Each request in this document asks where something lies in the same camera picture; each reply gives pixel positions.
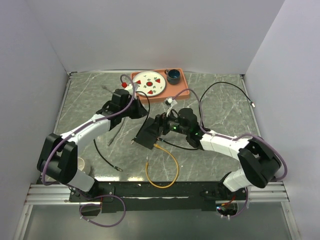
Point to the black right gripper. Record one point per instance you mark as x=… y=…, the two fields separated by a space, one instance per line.
x=162 y=120

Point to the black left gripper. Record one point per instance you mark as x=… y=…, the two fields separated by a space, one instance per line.
x=141 y=110

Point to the black network switch box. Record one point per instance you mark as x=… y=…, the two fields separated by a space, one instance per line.
x=149 y=133

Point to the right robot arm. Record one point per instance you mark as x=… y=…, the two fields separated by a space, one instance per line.
x=259 y=162

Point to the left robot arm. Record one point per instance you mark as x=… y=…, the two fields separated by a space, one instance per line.
x=59 y=155

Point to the white watermelon pattern plate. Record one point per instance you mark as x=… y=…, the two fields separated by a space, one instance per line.
x=150 y=82

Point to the salmon pink tray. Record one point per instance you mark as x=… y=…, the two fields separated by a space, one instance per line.
x=170 y=90

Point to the dark blue mug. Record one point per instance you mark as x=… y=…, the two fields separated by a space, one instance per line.
x=173 y=76

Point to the white paper cup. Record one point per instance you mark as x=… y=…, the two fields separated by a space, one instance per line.
x=81 y=164

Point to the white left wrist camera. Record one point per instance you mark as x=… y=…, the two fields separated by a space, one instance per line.
x=131 y=88

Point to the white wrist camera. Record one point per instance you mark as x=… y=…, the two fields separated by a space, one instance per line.
x=131 y=88
x=170 y=102

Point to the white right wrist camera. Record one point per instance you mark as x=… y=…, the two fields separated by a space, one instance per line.
x=170 y=102

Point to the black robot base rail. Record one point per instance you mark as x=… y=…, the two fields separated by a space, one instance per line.
x=116 y=196

